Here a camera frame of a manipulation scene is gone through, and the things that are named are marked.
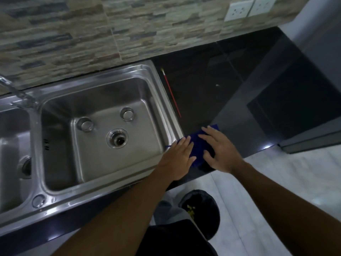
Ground round steel sink hole cover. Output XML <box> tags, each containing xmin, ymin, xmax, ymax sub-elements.
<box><xmin>32</xmin><ymin>194</ymin><xmax>46</xmax><ymax>209</ymax></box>

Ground white wall socket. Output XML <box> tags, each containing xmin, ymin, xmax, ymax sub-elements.
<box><xmin>248</xmin><ymin>0</ymin><xmax>278</xmax><ymax>17</ymax></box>
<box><xmin>224</xmin><ymin>0</ymin><xmax>255</xmax><ymax>22</ymax></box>

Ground person's black shirt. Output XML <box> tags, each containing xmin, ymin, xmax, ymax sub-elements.
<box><xmin>135</xmin><ymin>219</ymin><xmax>218</xmax><ymax>256</ymax></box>

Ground person's right hand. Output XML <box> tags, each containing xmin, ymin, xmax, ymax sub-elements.
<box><xmin>198</xmin><ymin>125</ymin><xmax>245</xmax><ymax>175</ymax></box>

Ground stainless steel double sink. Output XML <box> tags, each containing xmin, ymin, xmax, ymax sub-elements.
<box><xmin>0</xmin><ymin>60</ymin><xmax>185</xmax><ymax>237</ymax></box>

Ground small steel cup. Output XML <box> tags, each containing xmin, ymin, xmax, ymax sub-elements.
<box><xmin>120</xmin><ymin>107</ymin><xmax>135</xmax><ymax>122</ymax></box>
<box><xmin>76</xmin><ymin>117</ymin><xmax>94</xmax><ymax>133</ymax></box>

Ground thin red stick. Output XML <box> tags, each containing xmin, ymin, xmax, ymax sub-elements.
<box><xmin>160</xmin><ymin>68</ymin><xmax>182</xmax><ymax>118</ymax></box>

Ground chrome faucet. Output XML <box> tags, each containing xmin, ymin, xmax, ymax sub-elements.
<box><xmin>0</xmin><ymin>75</ymin><xmax>41</xmax><ymax>110</ymax></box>

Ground person's grey trousers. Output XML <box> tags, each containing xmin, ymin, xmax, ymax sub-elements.
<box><xmin>153</xmin><ymin>200</ymin><xmax>193</xmax><ymax>227</ymax></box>

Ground grey appliance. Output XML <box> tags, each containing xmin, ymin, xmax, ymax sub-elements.
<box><xmin>277</xmin><ymin>0</ymin><xmax>341</xmax><ymax>155</ymax></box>

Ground black trash bin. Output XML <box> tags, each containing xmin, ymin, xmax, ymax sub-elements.
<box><xmin>178</xmin><ymin>189</ymin><xmax>221</xmax><ymax>241</ymax></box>

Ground blue cloth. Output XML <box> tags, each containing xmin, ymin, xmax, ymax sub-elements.
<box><xmin>165</xmin><ymin>124</ymin><xmax>220</xmax><ymax>169</ymax></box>

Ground person's left forearm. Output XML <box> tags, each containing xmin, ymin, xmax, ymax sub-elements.
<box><xmin>52</xmin><ymin>168</ymin><xmax>179</xmax><ymax>256</ymax></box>

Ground person's right forearm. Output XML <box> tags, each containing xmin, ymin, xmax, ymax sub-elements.
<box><xmin>231</xmin><ymin>160</ymin><xmax>341</xmax><ymax>256</ymax></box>

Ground person's left hand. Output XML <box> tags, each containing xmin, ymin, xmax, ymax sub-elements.
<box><xmin>157</xmin><ymin>135</ymin><xmax>197</xmax><ymax>182</ymax></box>

